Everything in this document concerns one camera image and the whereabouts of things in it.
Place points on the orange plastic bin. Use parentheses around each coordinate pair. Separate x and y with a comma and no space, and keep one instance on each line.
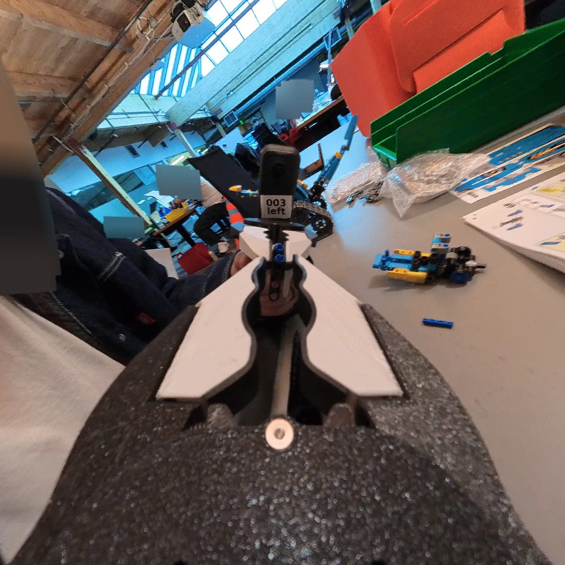
(375,75)

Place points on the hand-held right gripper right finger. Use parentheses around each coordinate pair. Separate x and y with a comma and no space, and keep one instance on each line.
(348,348)

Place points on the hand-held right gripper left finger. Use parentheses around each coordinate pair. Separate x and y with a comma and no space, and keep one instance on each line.
(207,348)

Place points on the built blue robot model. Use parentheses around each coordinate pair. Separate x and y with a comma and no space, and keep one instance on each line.
(318,216)

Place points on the grey desk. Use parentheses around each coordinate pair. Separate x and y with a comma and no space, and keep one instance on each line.
(485,397)

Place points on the white shirt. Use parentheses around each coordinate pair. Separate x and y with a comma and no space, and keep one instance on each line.
(44,397)

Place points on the clear bag of track links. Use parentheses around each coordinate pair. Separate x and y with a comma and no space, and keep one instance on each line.
(357,185)

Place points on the person's left hand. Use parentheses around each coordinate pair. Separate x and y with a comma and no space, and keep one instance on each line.
(276,304)

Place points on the blue yellow brick assembly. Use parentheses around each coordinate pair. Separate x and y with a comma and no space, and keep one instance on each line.
(428,265)

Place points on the green plastic bin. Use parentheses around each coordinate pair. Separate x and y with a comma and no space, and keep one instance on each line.
(463,110)

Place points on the open instruction booklet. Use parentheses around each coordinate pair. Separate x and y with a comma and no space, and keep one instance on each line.
(521,225)

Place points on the red bag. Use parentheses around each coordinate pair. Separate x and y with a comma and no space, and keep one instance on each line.
(194,258)

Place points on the blue sticker sheet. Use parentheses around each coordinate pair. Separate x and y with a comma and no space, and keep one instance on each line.
(507,172)

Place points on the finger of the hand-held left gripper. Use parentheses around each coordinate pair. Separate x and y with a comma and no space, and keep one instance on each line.
(254,243)
(298,246)

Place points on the crinkled clear plastic bag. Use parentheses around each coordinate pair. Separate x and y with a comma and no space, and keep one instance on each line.
(432,181)

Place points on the short black ridged beam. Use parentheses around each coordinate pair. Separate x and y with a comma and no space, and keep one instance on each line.
(274,278)

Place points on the black tilted panel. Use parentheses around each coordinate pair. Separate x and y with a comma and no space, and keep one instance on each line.
(220,172)

